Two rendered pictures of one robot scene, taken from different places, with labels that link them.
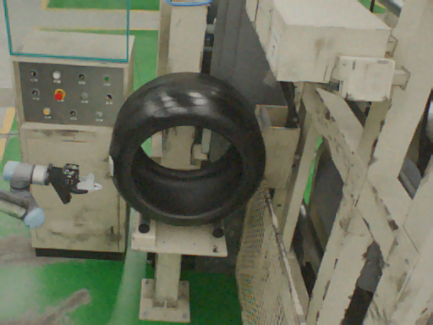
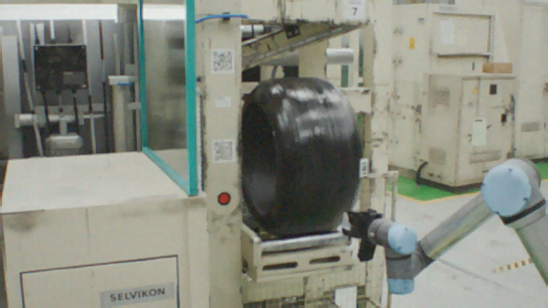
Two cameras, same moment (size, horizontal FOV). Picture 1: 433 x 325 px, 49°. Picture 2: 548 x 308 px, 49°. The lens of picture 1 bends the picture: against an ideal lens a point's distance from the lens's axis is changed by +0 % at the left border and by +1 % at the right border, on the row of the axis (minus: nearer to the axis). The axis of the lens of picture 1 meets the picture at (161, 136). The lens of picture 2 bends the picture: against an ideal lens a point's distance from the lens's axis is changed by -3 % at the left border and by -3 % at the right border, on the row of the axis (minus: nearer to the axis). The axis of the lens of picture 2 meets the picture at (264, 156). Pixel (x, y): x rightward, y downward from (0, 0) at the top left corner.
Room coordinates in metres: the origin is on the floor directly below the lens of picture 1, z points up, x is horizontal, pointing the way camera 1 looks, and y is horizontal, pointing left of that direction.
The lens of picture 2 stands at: (2.33, 1.89, 1.57)
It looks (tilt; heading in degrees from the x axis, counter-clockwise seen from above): 11 degrees down; 249
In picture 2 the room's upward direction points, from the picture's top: straight up
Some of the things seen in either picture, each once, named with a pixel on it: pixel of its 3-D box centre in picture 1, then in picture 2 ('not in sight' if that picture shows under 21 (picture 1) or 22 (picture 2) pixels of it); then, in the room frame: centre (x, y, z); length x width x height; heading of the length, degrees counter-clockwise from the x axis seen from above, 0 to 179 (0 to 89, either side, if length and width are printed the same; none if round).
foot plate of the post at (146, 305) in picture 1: (165, 298); not in sight; (1.76, -0.07, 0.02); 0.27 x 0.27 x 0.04; 0
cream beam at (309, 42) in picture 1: (302, 19); (287, 6); (1.38, -0.39, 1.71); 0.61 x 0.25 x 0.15; 0
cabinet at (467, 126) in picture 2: not in sight; (467, 129); (-2.12, -3.58, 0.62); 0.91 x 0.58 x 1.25; 9
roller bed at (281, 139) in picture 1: (271, 146); not in sight; (1.73, -0.47, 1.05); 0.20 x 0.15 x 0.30; 0
